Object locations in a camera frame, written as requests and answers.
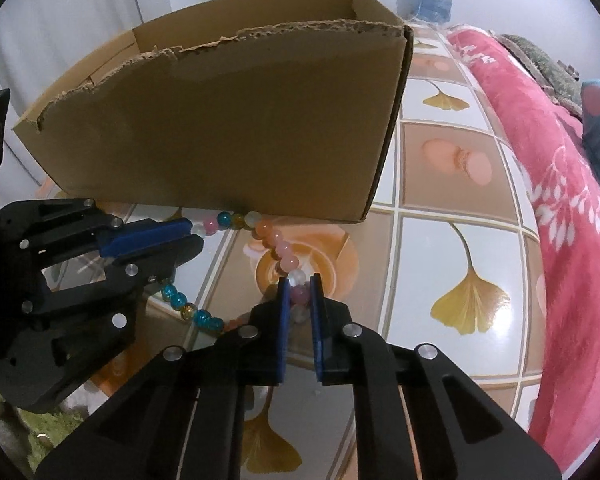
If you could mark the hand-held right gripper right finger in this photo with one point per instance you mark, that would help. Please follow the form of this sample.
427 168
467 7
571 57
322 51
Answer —
317 330

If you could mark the brown cardboard box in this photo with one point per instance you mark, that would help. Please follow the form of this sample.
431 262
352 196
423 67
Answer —
230 125

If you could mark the red floral blanket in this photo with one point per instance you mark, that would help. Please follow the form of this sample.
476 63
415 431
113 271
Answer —
555 260

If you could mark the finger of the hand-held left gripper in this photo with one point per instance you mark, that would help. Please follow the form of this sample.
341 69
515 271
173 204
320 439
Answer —
165 260
145 237

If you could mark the grey patterned pillow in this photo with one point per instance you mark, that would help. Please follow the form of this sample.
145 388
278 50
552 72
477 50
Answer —
540 65

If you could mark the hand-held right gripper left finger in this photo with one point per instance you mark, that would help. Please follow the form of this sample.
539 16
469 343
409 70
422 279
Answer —
281 330

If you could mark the white curtain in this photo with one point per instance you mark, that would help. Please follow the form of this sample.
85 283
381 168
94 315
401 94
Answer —
55 35

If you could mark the green fuzzy cloth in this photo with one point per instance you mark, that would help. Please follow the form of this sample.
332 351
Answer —
35 425

